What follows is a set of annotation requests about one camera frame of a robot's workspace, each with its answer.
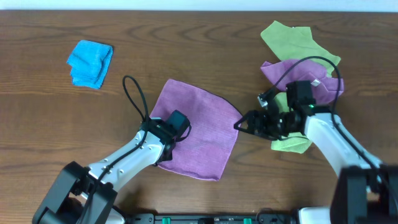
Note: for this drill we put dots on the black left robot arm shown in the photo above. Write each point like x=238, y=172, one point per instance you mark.
x=87, y=194

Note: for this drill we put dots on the folded blue cloth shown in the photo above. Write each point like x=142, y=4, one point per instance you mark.
x=90, y=62

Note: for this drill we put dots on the upper green cloth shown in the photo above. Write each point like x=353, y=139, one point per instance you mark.
x=290, y=44

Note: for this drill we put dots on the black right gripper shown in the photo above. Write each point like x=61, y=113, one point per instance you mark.
x=256, y=122

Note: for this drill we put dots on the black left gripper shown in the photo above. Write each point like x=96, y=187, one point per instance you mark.
x=169, y=144

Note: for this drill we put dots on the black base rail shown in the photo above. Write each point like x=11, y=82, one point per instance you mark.
x=262, y=218

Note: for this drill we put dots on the lower green cloth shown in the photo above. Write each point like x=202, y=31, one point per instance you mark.
x=294, y=142

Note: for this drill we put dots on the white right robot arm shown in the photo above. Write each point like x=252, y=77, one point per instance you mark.
x=366, y=190

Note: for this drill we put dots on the crumpled purple cloth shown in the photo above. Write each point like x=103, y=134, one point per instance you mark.
x=324, y=88

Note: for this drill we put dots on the purple microfiber cloth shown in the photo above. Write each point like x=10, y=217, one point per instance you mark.
x=204, y=153

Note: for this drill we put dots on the green cloth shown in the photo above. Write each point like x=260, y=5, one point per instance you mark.
x=294, y=142
x=290, y=44

